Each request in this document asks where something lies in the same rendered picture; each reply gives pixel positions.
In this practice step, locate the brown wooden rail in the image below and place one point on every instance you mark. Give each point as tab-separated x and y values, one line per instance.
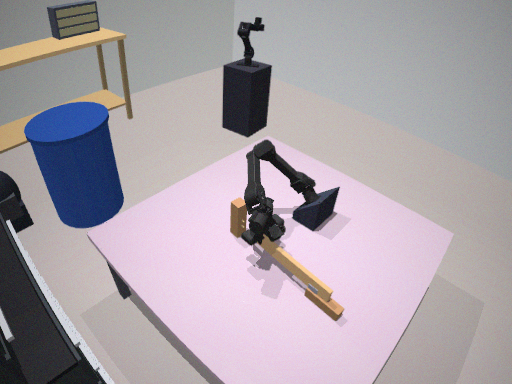
296	269

